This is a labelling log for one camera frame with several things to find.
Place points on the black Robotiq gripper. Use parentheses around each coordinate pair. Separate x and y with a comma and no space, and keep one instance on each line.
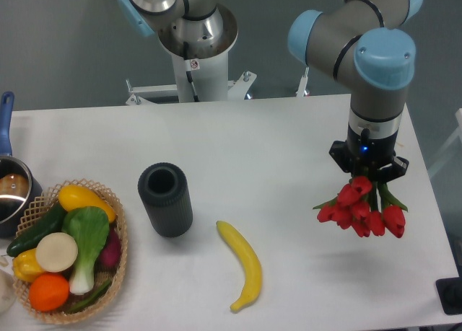
(361,154)

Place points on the red tulip bouquet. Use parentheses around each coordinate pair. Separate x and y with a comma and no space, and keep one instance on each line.
(366,206)

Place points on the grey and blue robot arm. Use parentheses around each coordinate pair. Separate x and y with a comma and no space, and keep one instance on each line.
(360,45)

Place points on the dark grey ribbed vase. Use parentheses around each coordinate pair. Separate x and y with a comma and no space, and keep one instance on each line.
(163,189)

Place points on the black device at table edge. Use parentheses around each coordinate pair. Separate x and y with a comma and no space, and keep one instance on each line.
(449,292)

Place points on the yellow banana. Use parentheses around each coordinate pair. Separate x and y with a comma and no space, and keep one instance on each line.
(249,262)

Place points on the purple sweet potato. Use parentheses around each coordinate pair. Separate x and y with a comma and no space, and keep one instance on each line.
(111,253)

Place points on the green bok choy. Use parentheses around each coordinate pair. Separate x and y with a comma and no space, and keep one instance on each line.
(89,227)

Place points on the green chili pepper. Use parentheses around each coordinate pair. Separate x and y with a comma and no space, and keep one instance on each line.
(91,299)

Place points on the yellow squash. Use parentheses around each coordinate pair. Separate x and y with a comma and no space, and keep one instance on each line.
(75,196)

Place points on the dark green cucumber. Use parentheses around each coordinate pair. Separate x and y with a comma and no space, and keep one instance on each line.
(49,223)

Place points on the round cream white slice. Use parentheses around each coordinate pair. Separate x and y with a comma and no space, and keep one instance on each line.
(56,252)

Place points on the woven wicker basket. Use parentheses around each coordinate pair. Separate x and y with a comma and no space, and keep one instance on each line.
(37,209)

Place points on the orange fruit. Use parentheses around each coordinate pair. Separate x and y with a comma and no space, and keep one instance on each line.
(48,292)

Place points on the yellow bell pepper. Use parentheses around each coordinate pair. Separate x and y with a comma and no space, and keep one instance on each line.
(26,267)

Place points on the blue handled saucepan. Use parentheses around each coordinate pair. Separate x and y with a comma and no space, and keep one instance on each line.
(18,186)

